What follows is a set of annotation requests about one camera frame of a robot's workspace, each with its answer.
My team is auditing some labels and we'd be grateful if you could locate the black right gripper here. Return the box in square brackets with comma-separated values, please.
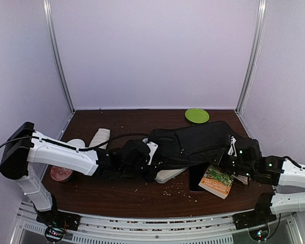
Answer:
[207, 149, 255, 179]

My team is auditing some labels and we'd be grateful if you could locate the orange treehouse paperback book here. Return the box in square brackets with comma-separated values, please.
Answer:
[198, 165, 234, 199]

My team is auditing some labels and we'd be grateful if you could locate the black student backpack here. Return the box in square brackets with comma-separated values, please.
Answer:
[101, 120, 247, 181]

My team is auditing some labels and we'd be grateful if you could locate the black smartphone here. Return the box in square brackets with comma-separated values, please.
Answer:
[189, 164, 206, 192]

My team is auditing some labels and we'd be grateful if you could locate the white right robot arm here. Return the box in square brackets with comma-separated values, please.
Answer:
[220, 136, 305, 225]

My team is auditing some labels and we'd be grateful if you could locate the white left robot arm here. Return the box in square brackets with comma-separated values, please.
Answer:
[0, 122, 159, 226]

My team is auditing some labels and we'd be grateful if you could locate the green plate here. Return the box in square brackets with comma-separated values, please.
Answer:
[185, 108, 210, 124]

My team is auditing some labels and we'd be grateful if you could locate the red patterned bowl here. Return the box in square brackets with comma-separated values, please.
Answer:
[50, 166, 73, 183]

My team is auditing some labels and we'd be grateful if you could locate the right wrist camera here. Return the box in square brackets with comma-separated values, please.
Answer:
[227, 136, 237, 157]

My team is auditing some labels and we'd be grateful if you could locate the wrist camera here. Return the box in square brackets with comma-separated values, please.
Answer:
[142, 138, 159, 165]
[227, 136, 237, 157]

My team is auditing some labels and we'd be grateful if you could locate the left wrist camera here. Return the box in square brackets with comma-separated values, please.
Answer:
[142, 138, 159, 165]

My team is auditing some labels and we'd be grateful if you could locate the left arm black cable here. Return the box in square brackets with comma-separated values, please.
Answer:
[76, 133, 153, 153]

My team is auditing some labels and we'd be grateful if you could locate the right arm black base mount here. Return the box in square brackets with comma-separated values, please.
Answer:
[232, 210, 277, 230]

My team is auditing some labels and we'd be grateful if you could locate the aluminium front rail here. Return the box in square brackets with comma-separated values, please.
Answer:
[15, 200, 303, 244]

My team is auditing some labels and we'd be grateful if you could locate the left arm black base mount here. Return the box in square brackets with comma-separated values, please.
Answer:
[36, 209, 81, 231]

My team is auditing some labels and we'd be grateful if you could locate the right aluminium frame post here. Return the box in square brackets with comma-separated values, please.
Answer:
[235, 0, 268, 114]

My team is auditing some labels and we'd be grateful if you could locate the aluminium frame post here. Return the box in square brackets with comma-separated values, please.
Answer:
[42, 0, 75, 115]
[235, 0, 268, 114]

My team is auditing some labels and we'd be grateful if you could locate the left aluminium frame post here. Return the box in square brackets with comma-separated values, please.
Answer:
[42, 0, 75, 115]

